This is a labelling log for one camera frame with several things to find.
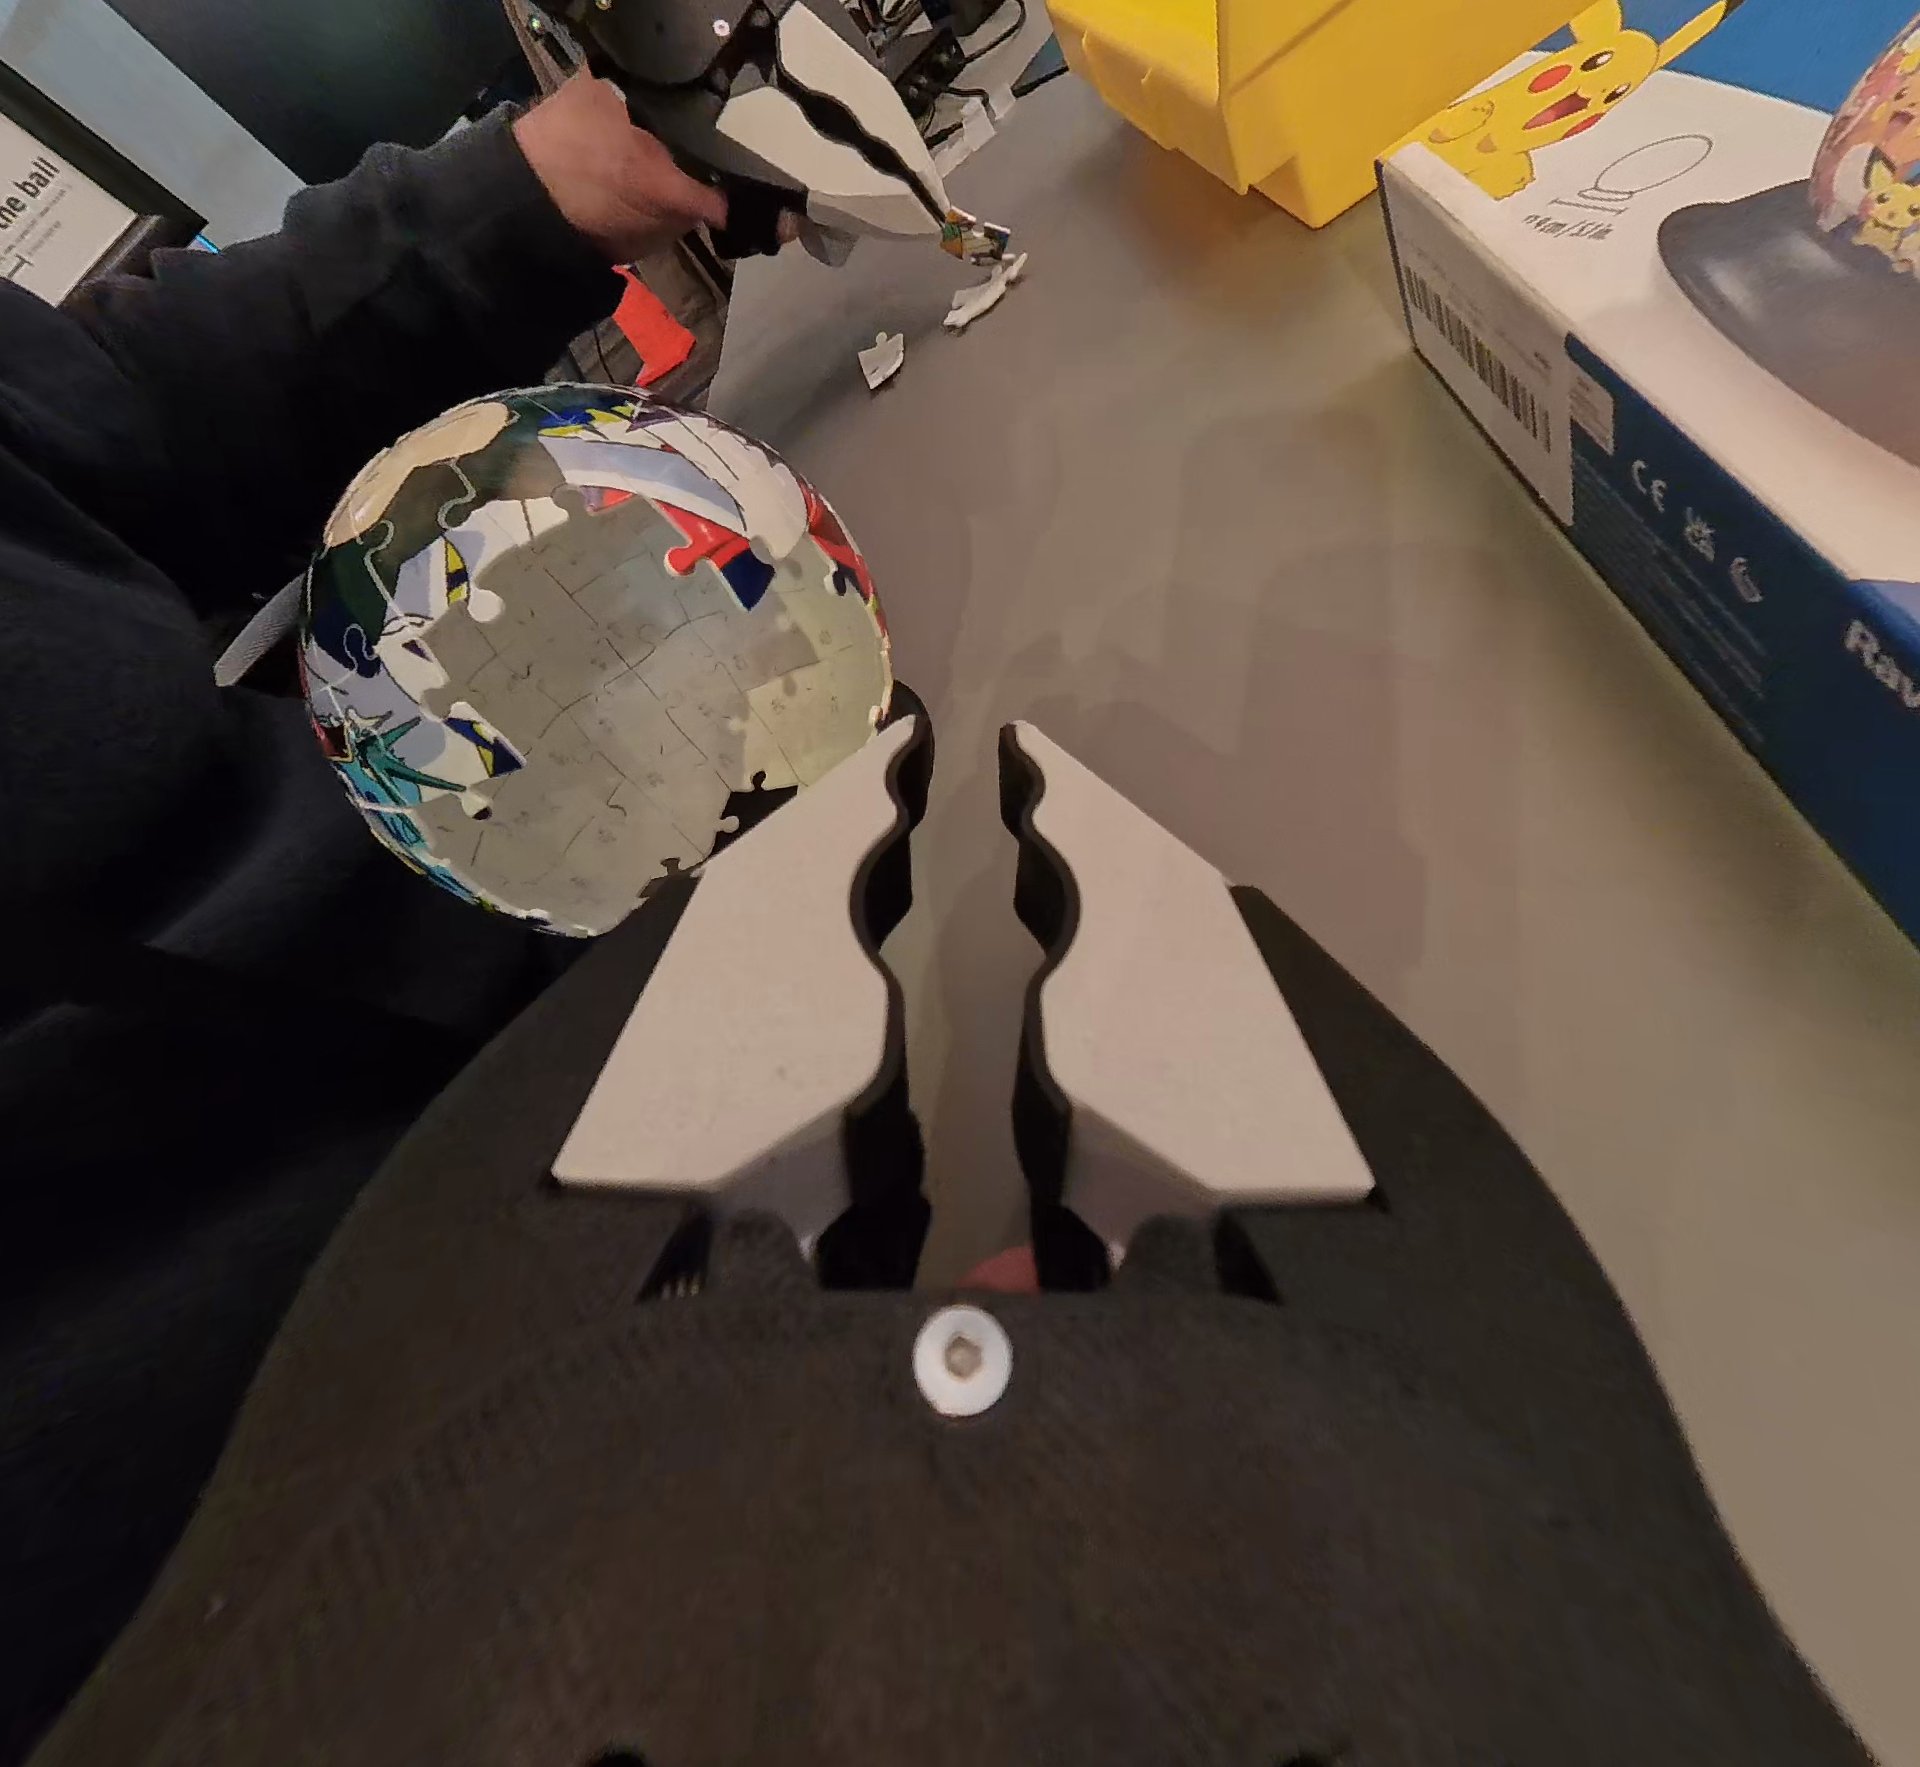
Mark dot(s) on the person's left forearm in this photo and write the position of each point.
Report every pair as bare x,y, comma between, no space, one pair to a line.
375,266

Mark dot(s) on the blue puzzle box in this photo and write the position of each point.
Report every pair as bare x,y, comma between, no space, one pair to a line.
1724,476

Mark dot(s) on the white task sign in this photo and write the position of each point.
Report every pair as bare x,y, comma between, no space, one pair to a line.
61,206

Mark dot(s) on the white jigsaw piece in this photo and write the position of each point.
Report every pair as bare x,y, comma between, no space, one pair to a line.
975,240

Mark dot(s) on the red plastic part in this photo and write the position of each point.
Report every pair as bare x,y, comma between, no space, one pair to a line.
652,334

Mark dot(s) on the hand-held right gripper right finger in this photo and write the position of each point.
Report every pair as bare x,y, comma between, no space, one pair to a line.
1184,1031

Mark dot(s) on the person's left hand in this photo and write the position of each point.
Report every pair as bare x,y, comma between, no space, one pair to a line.
609,170

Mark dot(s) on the colourful puzzle ball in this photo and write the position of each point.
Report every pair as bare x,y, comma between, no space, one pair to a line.
600,688

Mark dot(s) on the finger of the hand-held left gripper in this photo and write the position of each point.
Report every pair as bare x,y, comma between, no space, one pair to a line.
780,154
848,56

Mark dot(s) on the dark flat pad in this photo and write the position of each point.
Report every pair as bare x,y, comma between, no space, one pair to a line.
1043,68

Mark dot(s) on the black office chair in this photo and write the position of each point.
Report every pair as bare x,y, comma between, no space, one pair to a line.
262,634

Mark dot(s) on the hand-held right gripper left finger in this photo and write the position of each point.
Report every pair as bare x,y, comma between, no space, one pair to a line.
734,1031

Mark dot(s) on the group of white puzzle pieces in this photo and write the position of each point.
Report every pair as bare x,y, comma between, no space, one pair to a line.
883,360

